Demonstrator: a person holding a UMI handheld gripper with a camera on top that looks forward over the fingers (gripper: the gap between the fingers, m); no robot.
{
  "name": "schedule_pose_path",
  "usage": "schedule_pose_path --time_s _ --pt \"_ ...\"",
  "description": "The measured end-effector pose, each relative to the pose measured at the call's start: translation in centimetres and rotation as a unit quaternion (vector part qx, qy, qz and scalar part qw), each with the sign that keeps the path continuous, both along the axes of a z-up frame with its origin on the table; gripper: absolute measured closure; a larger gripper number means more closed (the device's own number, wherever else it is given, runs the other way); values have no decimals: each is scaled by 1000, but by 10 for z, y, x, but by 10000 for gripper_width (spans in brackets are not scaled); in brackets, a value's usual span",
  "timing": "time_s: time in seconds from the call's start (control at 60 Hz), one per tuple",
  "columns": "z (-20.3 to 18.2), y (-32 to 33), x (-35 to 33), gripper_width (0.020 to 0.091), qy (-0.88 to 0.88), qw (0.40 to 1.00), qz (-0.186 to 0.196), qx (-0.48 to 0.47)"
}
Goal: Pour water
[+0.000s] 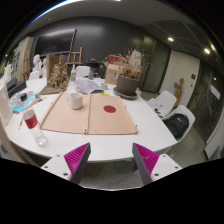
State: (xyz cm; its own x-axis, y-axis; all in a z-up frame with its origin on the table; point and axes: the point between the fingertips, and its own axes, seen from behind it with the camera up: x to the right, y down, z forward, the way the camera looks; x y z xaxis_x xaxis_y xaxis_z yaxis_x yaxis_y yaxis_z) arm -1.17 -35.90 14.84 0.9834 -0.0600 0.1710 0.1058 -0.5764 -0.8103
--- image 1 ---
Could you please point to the spread newspaper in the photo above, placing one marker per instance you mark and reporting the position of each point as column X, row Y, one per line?
column 86, row 85

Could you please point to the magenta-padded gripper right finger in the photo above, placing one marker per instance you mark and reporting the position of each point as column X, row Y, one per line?
column 146, row 160

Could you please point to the paintbrush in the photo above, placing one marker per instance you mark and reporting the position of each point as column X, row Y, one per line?
column 20, row 124

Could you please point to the colourful painting sheet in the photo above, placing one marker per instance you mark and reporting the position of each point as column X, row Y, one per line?
column 21, row 104

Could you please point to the long ceiling light panel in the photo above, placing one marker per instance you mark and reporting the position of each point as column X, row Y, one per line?
column 66, row 4

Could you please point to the white papers stack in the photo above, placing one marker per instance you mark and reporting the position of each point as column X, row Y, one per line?
column 155, row 106

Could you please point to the black box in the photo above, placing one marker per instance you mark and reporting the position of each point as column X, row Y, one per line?
column 15, row 87

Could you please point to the flat round red coaster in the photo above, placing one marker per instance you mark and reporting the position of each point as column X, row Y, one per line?
column 109, row 109

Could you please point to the white shelf unit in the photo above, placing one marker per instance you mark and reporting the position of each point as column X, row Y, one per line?
column 19, row 56

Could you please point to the green spray bottle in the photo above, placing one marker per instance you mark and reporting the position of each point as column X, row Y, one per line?
column 73, row 74

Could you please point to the black backpack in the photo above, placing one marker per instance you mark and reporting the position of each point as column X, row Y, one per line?
column 176, row 126

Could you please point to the grey plant saucer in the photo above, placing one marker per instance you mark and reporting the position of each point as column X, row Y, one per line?
column 128, row 96

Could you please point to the white chair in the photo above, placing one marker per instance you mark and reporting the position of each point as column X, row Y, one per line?
column 34, row 75
column 166, row 99
column 186, row 111
column 82, row 71

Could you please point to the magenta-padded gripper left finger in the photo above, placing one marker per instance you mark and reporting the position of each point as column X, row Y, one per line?
column 77, row 159

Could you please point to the glass pitcher with black lid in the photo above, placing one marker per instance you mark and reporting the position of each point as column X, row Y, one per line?
column 91, row 73

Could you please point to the red box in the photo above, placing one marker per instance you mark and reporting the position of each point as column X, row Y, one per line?
column 112, row 59

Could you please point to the white mug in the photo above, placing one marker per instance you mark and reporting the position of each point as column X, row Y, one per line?
column 76, row 101

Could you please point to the white plaster statue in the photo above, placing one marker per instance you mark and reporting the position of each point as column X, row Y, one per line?
column 136, row 56

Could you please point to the round ceiling spotlight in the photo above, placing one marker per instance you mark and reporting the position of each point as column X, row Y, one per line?
column 207, row 51
column 170, row 39

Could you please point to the clear bottle with red label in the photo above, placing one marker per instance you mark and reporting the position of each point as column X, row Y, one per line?
column 30, row 120

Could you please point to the brown cardboard box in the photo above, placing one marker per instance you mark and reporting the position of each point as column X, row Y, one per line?
column 112, row 74

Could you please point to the black wall screen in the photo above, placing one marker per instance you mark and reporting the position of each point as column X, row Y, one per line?
column 55, row 41

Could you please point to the golden sculpture on wooden base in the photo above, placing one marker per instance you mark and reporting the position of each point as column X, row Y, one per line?
column 58, row 78

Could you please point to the small white cup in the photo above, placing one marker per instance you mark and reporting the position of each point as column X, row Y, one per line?
column 104, row 86

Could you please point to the white plaster bust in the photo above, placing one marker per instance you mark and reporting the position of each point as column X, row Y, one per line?
column 36, row 61
column 44, row 64

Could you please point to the wooden easel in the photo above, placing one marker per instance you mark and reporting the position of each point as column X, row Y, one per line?
column 26, row 65
column 75, row 56

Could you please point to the small ink jar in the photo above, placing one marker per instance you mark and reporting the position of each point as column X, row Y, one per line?
column 23, row 97

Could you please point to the dried plant in grey pot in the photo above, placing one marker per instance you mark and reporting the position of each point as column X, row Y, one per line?
column 127, row 84

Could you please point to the yellow marker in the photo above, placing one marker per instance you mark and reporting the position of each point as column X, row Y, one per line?
column 105, row 94

